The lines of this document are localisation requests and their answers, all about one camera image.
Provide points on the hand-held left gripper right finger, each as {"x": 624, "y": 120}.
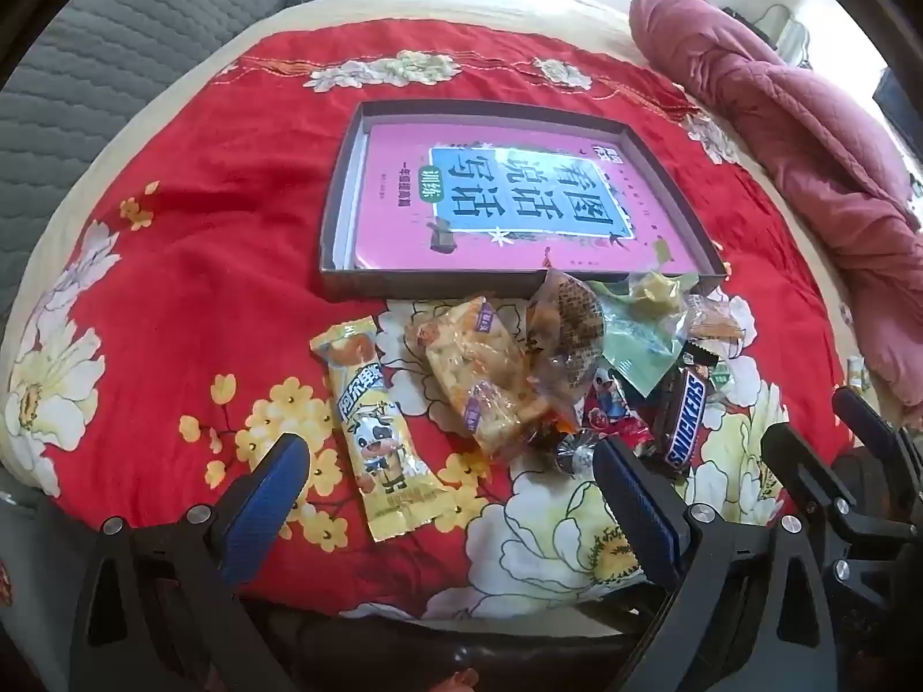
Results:
{"x": 634, "y": 512}

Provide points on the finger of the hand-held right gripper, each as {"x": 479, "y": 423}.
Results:
{"x": 865, "y": 418}
{"x": 800, "y": 468}

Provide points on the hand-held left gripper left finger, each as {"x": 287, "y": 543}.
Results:
{"x": 267, "y": 497}

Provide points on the dark chocolate bar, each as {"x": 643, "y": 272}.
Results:
{"x": 685, "y": 418}

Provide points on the red lollipop packet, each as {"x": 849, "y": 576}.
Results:
{"x": 613, "y": 404}

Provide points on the yellow cow print candy packet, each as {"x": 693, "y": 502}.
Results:
{"x": 375, "y": 447}

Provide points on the round cracker packet green label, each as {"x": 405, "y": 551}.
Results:
{"x": 721, "y": 378}

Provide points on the green packet with yellow pastry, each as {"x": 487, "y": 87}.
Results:
{"x": 634, "y": 360}

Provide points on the clear brown snack packet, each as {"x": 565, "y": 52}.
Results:
{"x": 570, "y": 331}

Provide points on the clear crispy rice snack packet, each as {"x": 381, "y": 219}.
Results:
{"x": 476, "y": 367}

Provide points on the grey cardboard box tray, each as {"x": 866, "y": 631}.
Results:
{"x": 505, "y": 109}

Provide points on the small yellow candy packet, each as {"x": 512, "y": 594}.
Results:
{"x": 858, "y": 373}

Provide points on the dark wrapped candy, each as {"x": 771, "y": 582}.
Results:
{"x": 577, "y": 450}

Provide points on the small clear orange pastry packet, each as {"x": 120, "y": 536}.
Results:
{"x": 714, "y": 321}

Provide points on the pink book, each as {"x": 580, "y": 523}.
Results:
{"x": 404, "y": 231}

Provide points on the pink quilt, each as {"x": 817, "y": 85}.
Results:
{"x": 793, "y": 122}

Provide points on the black television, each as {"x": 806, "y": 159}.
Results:
{"x": 901, "y": 108}

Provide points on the red floral blanket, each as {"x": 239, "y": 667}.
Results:
{"x": 216, "y": 158}

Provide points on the white metal chair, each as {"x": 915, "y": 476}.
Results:
{"x": 789, "y": 32}

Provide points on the grey quilted headboard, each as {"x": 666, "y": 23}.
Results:
{"x": 108, "y": 50}

